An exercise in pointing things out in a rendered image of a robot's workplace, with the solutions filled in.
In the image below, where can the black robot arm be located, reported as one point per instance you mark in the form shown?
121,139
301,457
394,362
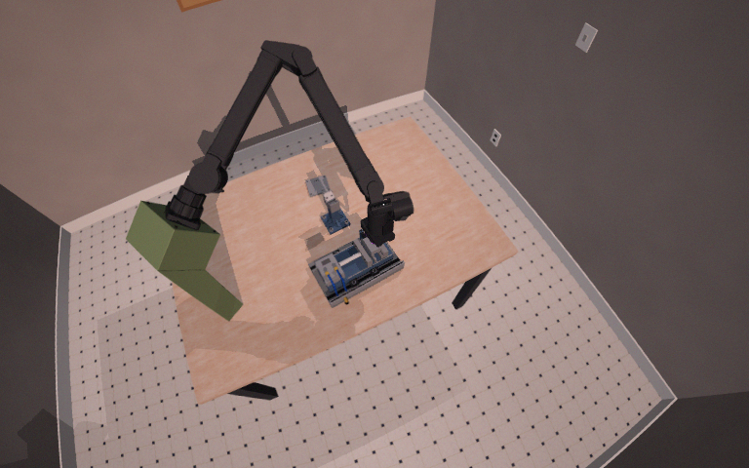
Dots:
211,176

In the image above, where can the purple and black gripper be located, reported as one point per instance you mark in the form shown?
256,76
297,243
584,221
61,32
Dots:
375,233

